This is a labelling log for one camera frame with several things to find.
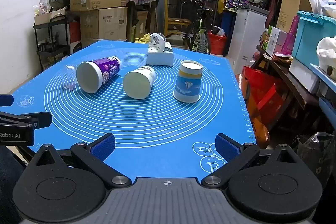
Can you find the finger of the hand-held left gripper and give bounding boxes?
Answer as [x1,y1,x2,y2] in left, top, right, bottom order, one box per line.
[0,94,14,107]
[0,112,53,130]

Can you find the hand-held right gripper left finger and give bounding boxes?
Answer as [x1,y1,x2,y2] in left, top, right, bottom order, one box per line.
[35,133,132,189]

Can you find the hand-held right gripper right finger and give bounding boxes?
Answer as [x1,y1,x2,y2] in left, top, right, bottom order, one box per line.
[201,133,299,187]

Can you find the white paper cup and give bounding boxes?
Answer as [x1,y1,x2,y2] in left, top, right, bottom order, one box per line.
[122,66,158,100]

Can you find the purple paper cup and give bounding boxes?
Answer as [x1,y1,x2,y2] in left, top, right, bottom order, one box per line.
[76,56,122,94]

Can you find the clear plastic cup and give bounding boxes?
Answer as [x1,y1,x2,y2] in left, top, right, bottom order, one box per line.
[62,64,78,91]

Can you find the blue sailboat paper cup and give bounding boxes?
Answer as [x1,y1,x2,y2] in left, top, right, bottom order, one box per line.
[173,60,203,104]

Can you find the blue silicone baking mat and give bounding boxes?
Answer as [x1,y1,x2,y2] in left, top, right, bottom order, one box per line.
[10,40,259,183]

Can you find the black metal shelf rack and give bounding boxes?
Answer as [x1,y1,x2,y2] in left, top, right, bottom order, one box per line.
[33,15,71,71]

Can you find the black plastic bag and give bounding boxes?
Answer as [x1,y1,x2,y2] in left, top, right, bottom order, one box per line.
[292,132,336,189]

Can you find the red plastic bucket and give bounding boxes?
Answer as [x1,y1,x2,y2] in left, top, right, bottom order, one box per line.
[207,30,228,56]

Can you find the white tissue box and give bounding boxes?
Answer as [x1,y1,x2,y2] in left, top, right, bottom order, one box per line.
[146,33,175,67]

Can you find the white chest freezer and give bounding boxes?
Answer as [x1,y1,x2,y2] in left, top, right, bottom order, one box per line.
[227,5,270,75]

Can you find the yellow plastic toy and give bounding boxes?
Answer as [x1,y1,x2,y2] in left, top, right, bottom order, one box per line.
[134,34,152,44]

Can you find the colourful printed carton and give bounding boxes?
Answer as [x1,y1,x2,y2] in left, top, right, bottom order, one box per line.
[262,26,288,57]

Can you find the black bicycle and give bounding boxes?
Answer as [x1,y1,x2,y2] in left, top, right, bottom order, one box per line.
[168,0,222,54]

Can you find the large brown cardboard box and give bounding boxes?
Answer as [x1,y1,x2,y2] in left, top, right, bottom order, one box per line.
[80,7,128,41]

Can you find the pink flat box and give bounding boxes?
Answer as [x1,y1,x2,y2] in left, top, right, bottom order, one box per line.
[280,15,300,54]

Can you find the wooden chair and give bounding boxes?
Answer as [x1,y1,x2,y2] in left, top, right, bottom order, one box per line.
[163,0,192,36]

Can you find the crumpled white cloth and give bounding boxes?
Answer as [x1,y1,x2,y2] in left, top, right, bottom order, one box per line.
[316,36,336,74]

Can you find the teal plastic storage bin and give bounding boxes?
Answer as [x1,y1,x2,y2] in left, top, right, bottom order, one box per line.
[291,10,336,67]

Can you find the dark wooden side table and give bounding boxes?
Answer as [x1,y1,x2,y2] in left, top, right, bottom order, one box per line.
[125,0,160,42]

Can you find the tall brown cardboard box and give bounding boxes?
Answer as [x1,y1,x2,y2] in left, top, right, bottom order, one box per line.
[276,0,313,33]

